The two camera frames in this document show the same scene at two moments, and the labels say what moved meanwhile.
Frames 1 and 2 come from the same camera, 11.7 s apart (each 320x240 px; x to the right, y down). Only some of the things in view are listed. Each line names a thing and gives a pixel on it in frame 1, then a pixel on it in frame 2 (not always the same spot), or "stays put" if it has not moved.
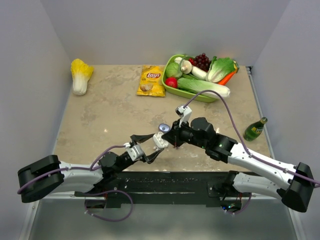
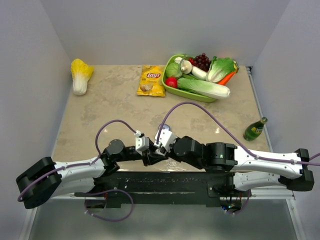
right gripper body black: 185,134 → 171,154
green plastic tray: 171,58 stays put
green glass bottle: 254,130 stays put
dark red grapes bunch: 201,61 stays put
